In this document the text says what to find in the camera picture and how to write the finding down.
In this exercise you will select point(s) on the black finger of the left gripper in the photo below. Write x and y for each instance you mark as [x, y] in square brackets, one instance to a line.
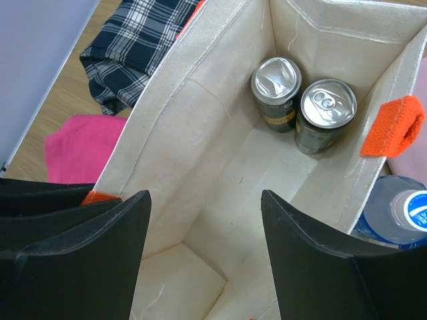
[32, 211]

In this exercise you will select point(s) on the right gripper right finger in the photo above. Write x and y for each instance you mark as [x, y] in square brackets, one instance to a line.
[322, 273]

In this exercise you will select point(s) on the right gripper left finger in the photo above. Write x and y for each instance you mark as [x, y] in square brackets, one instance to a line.
[87, 272]

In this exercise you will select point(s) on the beige canvas bag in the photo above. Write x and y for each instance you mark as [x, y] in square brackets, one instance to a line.
[196, 141]

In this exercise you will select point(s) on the magenta folded cloth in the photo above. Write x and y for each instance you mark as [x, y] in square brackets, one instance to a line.
[80, 149]

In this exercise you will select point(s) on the blue cap bottle on table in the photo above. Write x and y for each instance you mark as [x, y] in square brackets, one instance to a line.
[395, 212]

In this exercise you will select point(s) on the pink printed t-shirt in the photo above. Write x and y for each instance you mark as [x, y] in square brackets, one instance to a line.
[412, 162]

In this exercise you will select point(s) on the plaid navy shirt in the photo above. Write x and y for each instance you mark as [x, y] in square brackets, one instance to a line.
[123, 56]

